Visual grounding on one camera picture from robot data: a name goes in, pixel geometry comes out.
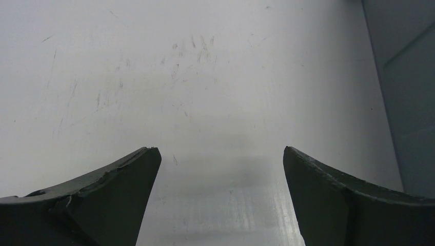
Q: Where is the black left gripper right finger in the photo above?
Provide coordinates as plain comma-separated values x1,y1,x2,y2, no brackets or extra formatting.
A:
283,147,434,245

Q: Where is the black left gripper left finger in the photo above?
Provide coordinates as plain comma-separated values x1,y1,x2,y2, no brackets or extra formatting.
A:
1,147,162,245

